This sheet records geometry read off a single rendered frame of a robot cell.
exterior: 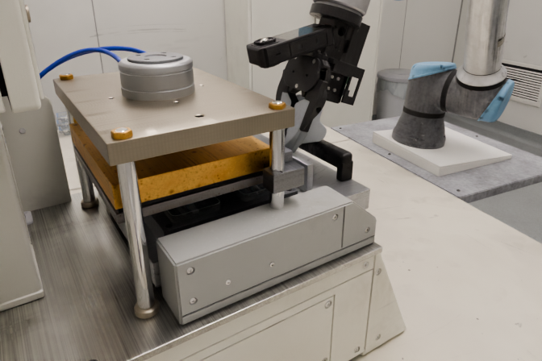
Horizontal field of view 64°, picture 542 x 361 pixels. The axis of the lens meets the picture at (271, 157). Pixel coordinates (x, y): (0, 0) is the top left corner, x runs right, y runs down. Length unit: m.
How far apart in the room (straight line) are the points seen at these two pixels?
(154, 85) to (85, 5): 2.46
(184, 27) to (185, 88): 2.54
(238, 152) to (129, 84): 0.13
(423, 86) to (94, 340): 1.03
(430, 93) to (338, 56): 0.67
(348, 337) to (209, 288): 0.24
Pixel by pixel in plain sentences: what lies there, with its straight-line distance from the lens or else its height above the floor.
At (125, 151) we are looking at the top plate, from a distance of 0.36.
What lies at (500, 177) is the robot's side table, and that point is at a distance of 1.26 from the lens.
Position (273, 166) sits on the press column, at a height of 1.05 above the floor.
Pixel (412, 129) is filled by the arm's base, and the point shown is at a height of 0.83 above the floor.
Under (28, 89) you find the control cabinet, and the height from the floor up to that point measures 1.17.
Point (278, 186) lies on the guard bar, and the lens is 0.44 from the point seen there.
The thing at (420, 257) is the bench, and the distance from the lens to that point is 0.86.
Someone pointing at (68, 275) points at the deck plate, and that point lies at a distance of 0.53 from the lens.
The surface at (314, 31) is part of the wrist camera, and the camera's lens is 0.58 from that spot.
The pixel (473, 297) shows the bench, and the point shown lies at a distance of 0.80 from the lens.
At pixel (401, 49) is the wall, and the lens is 3.93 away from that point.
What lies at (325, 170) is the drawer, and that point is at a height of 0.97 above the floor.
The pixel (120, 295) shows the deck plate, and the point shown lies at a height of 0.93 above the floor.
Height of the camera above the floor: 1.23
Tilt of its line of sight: 23 degrees down
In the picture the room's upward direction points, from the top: straight up
